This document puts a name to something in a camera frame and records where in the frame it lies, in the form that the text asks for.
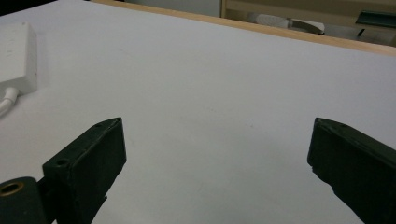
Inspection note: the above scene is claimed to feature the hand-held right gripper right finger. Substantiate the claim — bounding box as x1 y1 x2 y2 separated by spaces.
306 117 396 224

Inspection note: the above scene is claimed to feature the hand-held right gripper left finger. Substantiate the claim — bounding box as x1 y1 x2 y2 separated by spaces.
42 117 128 224

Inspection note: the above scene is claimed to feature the white power strip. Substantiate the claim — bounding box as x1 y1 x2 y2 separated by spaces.
0 21 39 95

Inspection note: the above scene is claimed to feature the dark green object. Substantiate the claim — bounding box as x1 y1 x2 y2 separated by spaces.
355 9 396 37

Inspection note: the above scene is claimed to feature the white ribbed object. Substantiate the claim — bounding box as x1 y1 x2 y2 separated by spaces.
255 13 293 30

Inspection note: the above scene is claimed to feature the white power cable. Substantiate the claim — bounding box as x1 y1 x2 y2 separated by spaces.
0 87 21 118

